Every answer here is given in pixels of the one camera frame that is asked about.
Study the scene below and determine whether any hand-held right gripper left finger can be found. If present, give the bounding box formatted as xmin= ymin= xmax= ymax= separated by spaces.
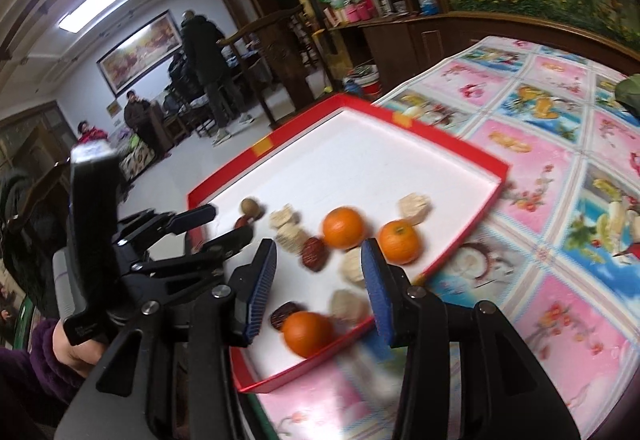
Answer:
xmin=52 ymin=238 xmax=278 ymax=440

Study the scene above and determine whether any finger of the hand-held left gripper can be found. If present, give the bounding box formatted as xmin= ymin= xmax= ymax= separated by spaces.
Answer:
xmin=112 ymin=204 xmax=219 ymax=253
xmin=124 ymin=225 xmax=256 ymax=307

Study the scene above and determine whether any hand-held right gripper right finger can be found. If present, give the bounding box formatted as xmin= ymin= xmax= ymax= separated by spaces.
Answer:
xmin=360 ymin=238 xmax=581 ymax=440

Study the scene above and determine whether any beige puffed rice cake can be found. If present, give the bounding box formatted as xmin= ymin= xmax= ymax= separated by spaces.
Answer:
xmin=276 ymin=224 xmax=311 ymax=253
xmin=328 ymin=289 xmax=373 ymax=326
xmin=340 ymin=247 xmax=368 ymax=288
xmin=398 ymin=192 xmax=432 ymax=226
xmin=270 ymin=204 xmax=301 ymax=231

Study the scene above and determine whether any orange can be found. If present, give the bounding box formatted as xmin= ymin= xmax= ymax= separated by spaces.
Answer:
xmin=321 ymin=206 xmax=366 ymax=251
xmin=281 ymin=311 xmax=334 ymax=359
xmin=377 ymin=219 xmax=421 ymax=266

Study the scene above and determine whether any red cardboard box tray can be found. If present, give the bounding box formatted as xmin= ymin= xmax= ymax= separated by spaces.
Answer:
xmin=187 ymin=92 xmax=510 ymax=395

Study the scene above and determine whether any person's left forearm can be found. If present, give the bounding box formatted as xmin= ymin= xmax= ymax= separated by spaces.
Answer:
xmin=0 ymin=317 xmax=101 ymax=426

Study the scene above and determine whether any carved wooden chair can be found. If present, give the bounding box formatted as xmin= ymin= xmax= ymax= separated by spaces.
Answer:
xmin=216 ymin=4 xmax=341 ymax=131

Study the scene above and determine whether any white and red bucket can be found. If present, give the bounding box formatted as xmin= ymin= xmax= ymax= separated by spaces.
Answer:
xmin=342 ymin=65 xmax=381 ymax=101

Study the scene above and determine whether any floral printed tablecloth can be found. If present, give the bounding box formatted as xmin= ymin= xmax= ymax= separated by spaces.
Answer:
xmin=250 ymin=35 xmax=640 ymax=440

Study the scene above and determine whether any rectangular ceiling light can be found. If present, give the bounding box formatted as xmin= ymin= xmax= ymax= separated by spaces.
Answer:
xmin=57 ymin=0 xmax=130 ymax=33

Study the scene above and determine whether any dark wooden cabinet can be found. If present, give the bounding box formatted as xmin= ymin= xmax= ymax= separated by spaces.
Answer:
xmin=325 ymin=10 xmax=640 ymax=96

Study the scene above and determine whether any green leafy vegetable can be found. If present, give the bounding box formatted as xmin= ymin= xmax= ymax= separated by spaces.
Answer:
xmin=614 ymin=74 xmax=640 ymax=113

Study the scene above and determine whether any framed wall painting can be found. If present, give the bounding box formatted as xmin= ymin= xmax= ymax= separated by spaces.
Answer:
xmin=96 ymin=9 xmax=183 ymax=98

